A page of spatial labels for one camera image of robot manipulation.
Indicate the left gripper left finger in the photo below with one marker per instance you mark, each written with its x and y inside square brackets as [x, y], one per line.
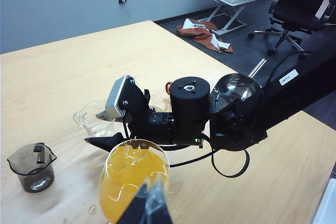
[136, 208]

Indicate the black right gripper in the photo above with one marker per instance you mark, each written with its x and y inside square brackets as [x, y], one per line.
[157, 127]

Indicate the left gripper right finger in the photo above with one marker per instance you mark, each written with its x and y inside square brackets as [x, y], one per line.
[161, 211]

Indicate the clear measuring cup orange juice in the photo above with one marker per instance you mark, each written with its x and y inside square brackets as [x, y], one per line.
[90, 125]

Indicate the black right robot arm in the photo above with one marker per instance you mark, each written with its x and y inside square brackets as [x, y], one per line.
[288, 103]

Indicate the smoked grey measuring cup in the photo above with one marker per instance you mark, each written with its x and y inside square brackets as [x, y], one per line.
[31, 176]

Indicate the clear stemmed wine glass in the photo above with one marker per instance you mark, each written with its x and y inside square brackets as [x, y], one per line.
[126, 171]

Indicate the brown cloth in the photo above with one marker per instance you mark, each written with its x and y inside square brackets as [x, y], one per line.
[202, 39]

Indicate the white paper piece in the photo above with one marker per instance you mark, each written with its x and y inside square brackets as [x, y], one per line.
[189, 23]
[216, 41]

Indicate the silver metal tube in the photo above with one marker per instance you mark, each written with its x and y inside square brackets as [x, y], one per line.
[258, 67]

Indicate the white plastic panel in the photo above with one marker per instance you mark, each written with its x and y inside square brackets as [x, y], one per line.
[328, 203]

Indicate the white label sticker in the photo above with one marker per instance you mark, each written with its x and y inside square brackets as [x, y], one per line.
[288, 77]

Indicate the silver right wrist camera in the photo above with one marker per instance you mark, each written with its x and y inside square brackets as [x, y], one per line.
[116, 98]

